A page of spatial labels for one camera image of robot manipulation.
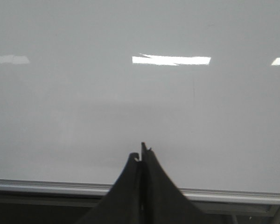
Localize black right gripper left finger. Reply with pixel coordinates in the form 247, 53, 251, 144
77, 153, 142, 224

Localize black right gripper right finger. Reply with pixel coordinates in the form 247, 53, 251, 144
141, 142, 215, 224

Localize white whiteboard with aluminium frame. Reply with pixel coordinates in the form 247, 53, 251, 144
0, 0, 280, 204

